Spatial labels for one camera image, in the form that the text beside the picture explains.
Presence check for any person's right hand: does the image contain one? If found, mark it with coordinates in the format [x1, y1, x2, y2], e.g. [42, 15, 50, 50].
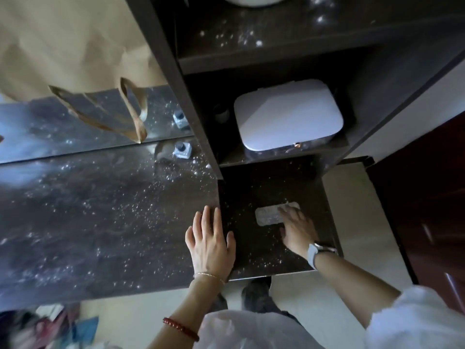
[279, 207, 321, 259]

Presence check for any person's left hand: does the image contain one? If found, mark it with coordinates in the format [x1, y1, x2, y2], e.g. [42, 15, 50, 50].
[185, 205, 237, 284]

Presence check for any person's right forearm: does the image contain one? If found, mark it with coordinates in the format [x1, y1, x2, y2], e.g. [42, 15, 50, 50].
[314, 251, 402, 317]

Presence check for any person's left forearm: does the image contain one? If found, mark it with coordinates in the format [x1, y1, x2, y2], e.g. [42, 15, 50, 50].
[147, 274, 227, 349]

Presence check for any smartwatch with pale band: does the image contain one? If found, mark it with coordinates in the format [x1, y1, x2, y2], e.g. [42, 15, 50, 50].
[307, 241, 339, 270]

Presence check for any dark shoe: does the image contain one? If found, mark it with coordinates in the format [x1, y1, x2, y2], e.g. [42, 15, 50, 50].
[241, 276, 272, 314]

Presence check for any small dark cup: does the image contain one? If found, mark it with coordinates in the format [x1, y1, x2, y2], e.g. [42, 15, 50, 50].
[214, 103, 230, 125]

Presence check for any white lidded plastic box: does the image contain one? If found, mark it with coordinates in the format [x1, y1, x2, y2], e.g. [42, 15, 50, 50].
[233, 79, 345, 152]

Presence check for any dark shelf unit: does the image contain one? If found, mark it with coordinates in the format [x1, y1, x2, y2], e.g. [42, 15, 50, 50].
[124, 0, 465, 180]

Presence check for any dark red wooden door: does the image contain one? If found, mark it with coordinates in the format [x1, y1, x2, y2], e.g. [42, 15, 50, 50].
[366, 112, 465, 315]

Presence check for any white shirt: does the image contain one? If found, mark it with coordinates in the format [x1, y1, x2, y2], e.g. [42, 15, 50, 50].
[195, 285, 465, 349]

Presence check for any pile of colourful clutter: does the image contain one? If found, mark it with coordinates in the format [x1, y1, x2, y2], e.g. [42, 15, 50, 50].
[0, 302, 99, 349]

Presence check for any brown paper bag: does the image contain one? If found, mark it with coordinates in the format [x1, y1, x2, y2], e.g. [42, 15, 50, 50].
[0, 0, 168, 144]

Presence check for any thin gold bracelet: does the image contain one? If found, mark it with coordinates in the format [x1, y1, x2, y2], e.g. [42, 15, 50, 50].
[193, 272, 226, 286]

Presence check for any red beaded bracelet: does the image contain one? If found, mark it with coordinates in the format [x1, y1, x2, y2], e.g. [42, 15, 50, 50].
[162, 317, 200, 342]

